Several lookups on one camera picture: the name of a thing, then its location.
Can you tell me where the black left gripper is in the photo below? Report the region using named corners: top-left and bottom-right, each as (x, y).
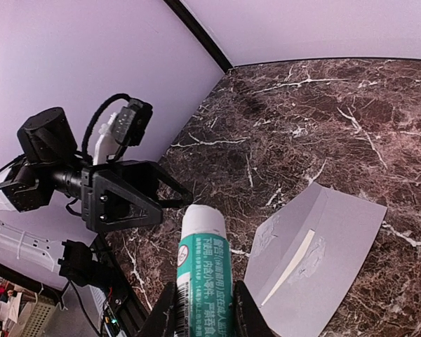
top-left (81, 161), bottom-right (193, 232)

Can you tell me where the white slotted cable duct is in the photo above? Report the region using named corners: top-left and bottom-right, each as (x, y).
top-left (89, 286), bottom-right (126, 337)

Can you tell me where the black left corner post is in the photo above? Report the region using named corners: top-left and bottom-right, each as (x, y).
top-left (163, 0), bottom-right (234, 73)

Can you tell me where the grey paper envelope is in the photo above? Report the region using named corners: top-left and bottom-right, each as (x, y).
top-left (244, 183), bottom-right (387, 336)

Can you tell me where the white green glue stick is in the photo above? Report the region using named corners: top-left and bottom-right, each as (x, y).
top-left (175, 204), bottom-right (235, 337)

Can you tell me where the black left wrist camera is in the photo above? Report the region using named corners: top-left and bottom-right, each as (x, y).
top-left (81, 93), bottom-right (153, 164)

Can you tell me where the cream lined letter paper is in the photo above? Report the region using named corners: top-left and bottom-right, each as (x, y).
top-left (260, 229), bottom-right (315, 306)

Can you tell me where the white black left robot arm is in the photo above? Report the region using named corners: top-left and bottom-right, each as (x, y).
top-left (0, 98), bottom-right (193, 234)

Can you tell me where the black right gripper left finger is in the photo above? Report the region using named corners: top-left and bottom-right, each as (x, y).
top-left (137, 282), bottom-right (176, 337)

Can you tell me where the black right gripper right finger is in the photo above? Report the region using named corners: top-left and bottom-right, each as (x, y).
top-left (233, 281), bottom-right (277, 337)

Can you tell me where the white perforated storage basket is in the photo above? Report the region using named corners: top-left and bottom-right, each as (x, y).
top-left (18, 295), bottom-right (59, 337)

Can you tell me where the black front frame rail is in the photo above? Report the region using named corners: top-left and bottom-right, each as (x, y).
top-left (91, 234), bottom-right (148, 336)

